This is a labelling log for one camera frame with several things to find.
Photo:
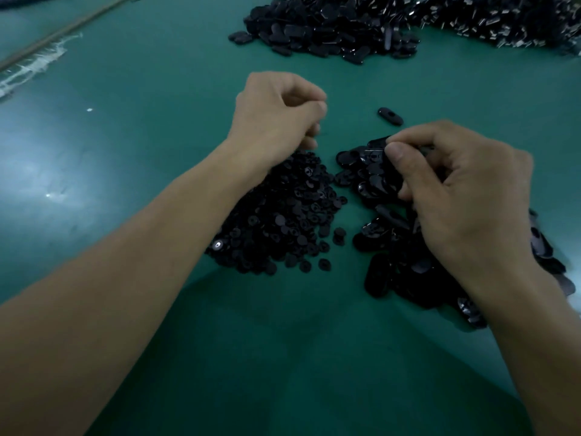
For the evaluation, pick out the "single black oval shell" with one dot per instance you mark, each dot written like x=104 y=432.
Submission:
x=390 y=116

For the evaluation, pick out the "person's right thumb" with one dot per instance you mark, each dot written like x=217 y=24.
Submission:
x=406 y=170

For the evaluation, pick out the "person's right hand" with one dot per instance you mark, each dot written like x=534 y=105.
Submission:
x=476 y=199

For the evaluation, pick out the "pile of black oval shells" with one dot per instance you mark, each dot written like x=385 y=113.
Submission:
x=395 y=267

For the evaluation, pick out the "pile of small round black parts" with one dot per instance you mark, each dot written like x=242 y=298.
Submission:
x=281 y=217

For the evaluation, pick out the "large heap of black oval shells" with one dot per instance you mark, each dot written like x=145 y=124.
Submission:
x=331 y=27

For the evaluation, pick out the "long wooden stick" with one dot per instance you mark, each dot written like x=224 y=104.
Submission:
x=63 y=31

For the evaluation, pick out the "black oval plastic piece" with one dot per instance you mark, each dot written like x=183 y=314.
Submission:
x=376 y=143

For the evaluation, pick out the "person's left thumb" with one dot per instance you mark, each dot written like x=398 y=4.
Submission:
x=309 y=143

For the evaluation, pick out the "person's left hand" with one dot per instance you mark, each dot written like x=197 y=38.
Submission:
x=268 y=117

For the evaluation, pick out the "heap of black parts with metal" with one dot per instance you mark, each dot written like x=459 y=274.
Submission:
x=494 y=18

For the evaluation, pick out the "person's left forearm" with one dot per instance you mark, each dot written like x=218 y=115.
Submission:
x=136 y=276

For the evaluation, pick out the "person's right forearm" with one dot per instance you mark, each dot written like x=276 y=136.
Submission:
x=535 y=340

